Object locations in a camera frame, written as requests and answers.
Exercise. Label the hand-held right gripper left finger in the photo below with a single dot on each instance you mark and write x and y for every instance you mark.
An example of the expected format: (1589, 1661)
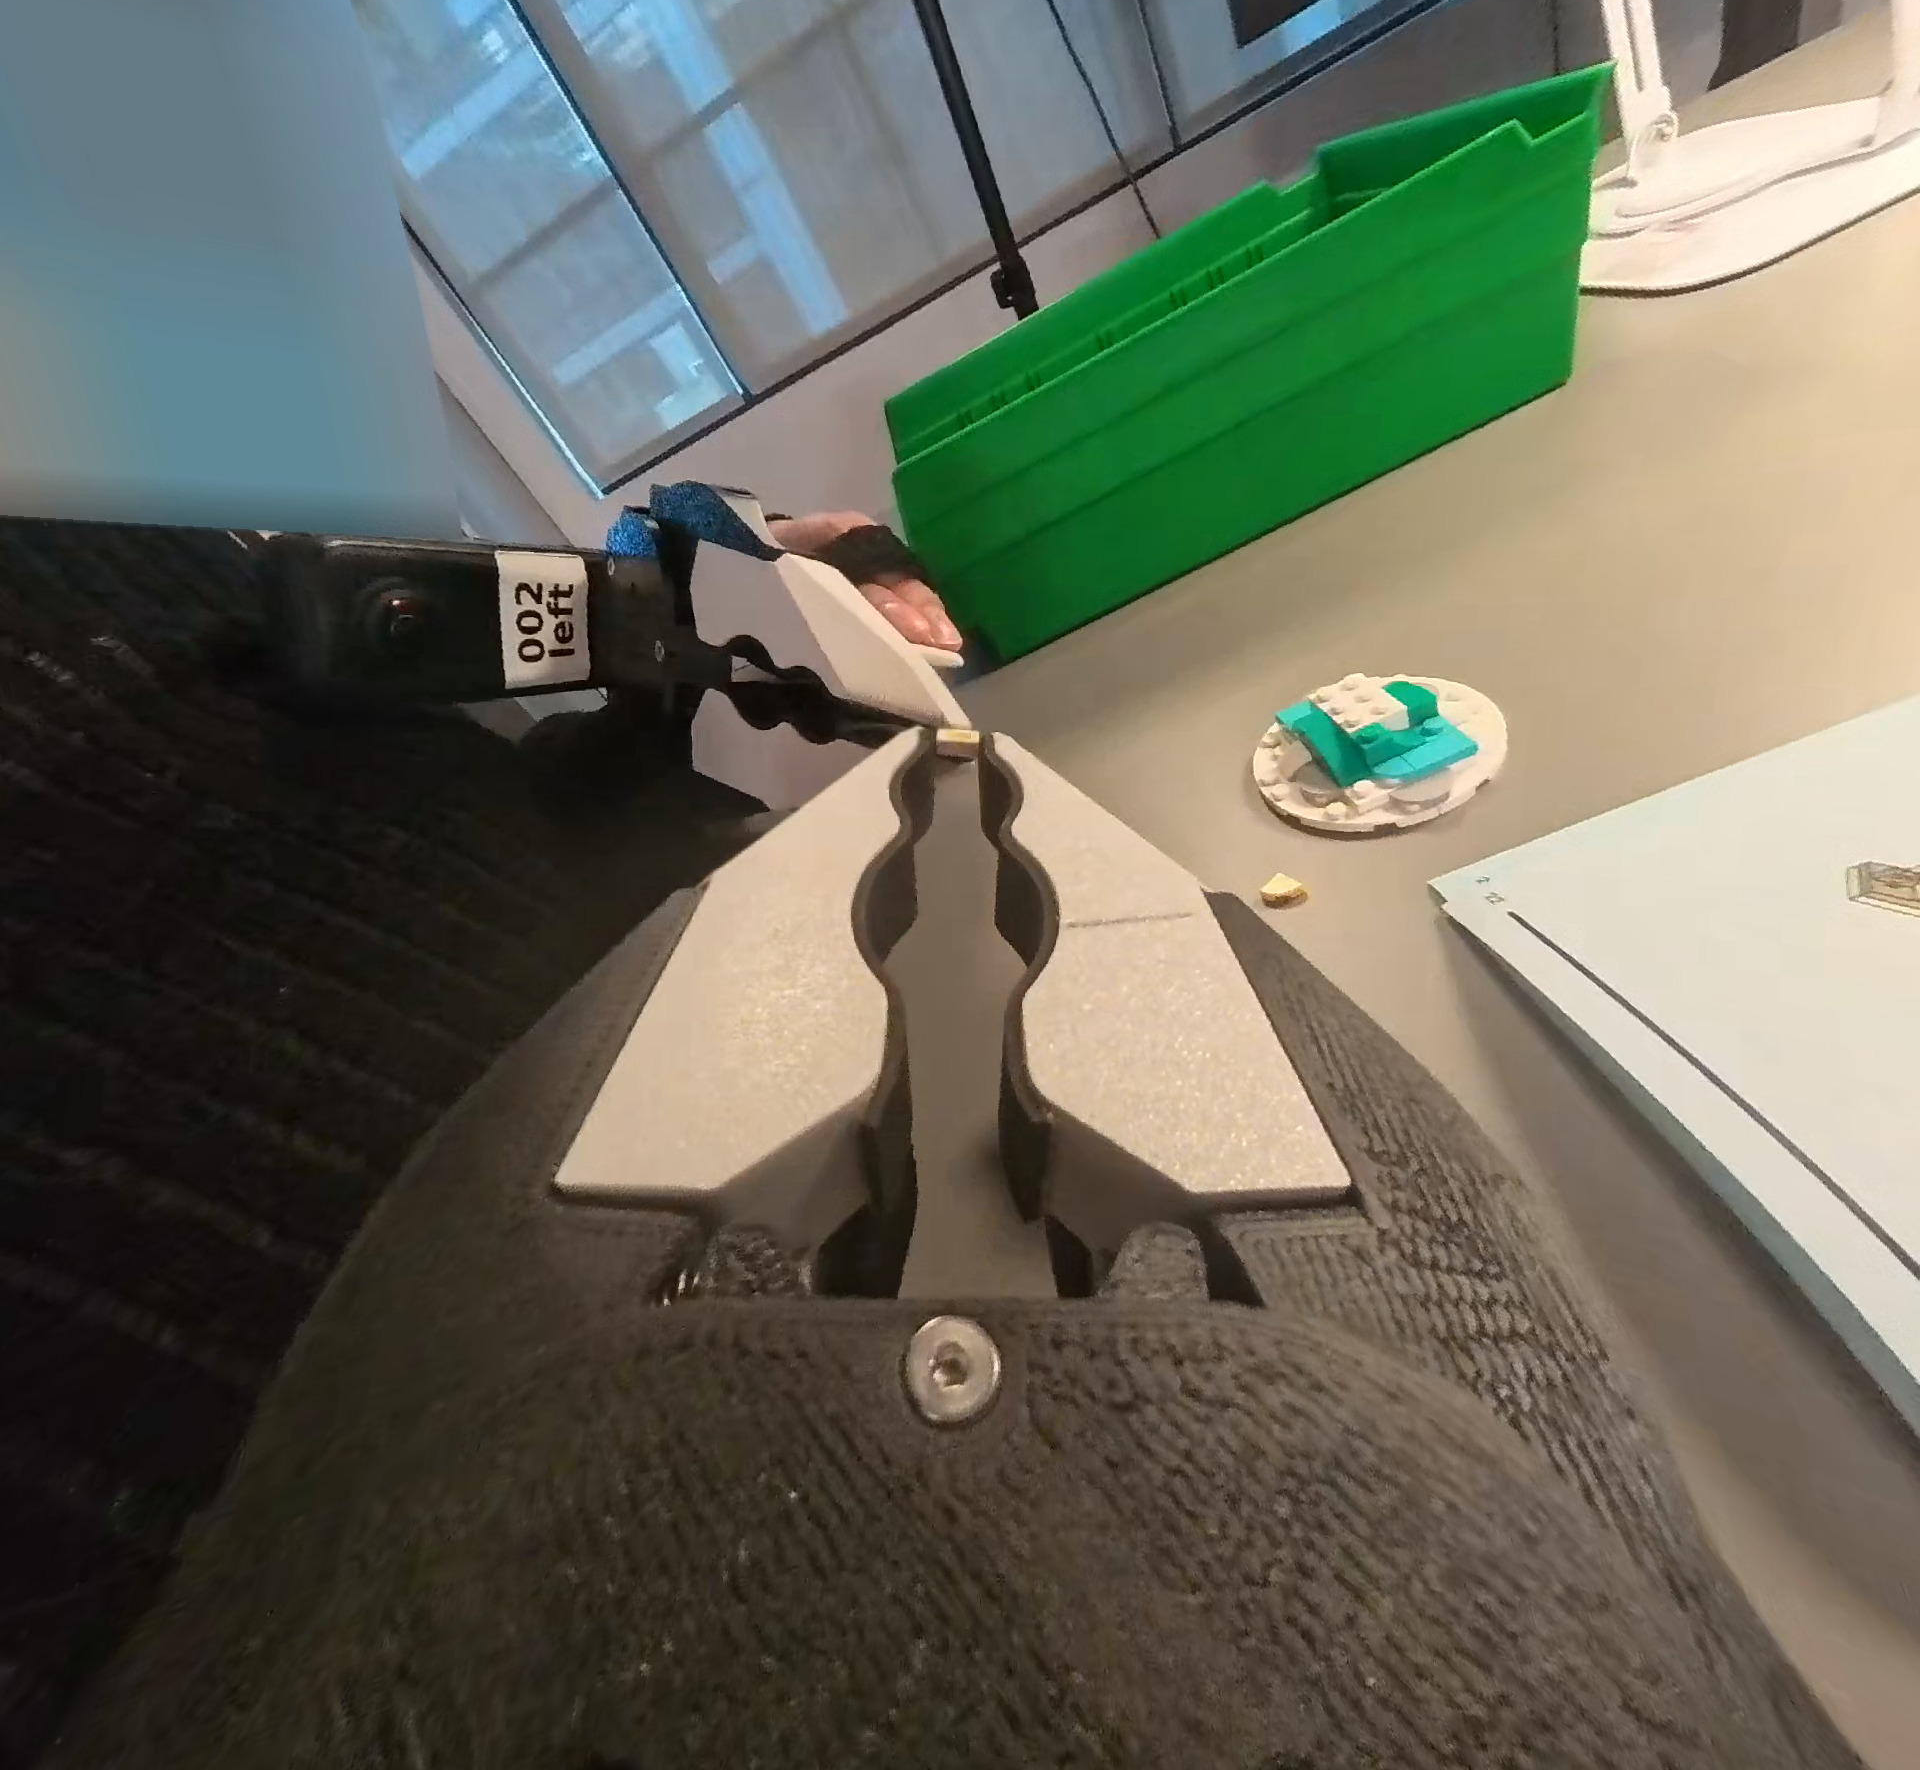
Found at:
(737, 1036)

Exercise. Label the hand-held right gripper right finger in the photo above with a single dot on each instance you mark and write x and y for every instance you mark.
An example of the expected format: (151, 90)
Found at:
(1170, 1054)

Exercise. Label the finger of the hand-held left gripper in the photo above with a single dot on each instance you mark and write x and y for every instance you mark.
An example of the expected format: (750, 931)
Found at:
(737, 761)
(855, 639)

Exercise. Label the white lego clip plate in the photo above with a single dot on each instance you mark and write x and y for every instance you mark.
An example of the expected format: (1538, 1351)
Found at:
(957, 745)

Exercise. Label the cream quarter round tile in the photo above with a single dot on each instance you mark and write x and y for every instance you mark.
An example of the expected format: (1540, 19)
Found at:
(1285, 887)

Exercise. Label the green plastic bin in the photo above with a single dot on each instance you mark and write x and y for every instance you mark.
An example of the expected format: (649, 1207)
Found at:
(1231, 420)

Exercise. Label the round white lego base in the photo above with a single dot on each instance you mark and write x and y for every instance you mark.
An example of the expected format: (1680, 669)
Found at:
(1378, 749)

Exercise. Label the open lego instruction booklet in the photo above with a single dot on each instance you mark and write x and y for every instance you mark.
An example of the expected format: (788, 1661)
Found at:
(1723, 1054)

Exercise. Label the person's left hand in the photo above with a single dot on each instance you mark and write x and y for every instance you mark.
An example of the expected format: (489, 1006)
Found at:
(909, 600)

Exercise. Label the black knit sweater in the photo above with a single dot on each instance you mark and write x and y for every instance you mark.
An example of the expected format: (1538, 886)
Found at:
(225, 975)

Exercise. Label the large grid window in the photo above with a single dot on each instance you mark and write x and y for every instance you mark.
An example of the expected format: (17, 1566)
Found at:
(719, 147)

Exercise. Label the light stand pole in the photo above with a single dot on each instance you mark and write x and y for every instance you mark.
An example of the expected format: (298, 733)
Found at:
(961, 90)

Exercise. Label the white desk lamp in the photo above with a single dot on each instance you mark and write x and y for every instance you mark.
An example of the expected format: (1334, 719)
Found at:
(1723, 167)

